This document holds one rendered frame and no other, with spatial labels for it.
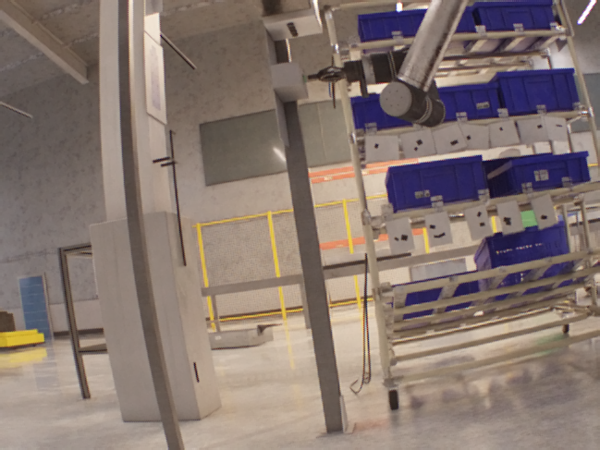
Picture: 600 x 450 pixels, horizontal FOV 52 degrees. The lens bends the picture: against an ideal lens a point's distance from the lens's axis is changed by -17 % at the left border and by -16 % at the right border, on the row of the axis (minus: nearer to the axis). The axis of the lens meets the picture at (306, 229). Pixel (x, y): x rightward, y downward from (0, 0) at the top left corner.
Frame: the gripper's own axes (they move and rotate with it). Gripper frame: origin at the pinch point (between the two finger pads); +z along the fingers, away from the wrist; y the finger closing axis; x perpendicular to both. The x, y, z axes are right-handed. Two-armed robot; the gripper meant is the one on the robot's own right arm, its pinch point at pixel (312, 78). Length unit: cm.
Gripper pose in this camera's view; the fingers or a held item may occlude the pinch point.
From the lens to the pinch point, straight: 227.7
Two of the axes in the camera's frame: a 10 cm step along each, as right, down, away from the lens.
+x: 1.5, 9.9, -0.9
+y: -1.3, -0.7, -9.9
